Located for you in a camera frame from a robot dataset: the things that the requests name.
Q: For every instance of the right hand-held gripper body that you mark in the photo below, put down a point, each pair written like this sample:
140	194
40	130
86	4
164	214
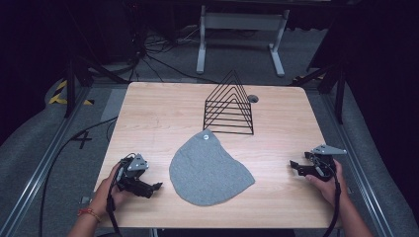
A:
321	163

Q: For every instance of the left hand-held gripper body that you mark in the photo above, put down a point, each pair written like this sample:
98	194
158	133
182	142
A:
133	174

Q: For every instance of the grey felt mat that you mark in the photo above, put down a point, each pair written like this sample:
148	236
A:
207	171

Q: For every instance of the person's right hand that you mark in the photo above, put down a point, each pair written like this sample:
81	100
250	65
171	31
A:
327	189

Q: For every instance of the person's left hand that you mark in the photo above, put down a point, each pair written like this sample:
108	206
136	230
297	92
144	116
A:
107	194

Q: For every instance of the black metal stand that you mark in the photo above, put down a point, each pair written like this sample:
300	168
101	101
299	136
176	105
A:
339	89
70	85

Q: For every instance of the grey table grommet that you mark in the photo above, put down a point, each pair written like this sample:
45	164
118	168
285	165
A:
253	98

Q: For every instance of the aluminium floor rail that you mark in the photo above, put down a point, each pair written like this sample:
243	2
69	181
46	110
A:
36	171
359	171

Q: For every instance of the white metal table frame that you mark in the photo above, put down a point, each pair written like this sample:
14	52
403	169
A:
243	21

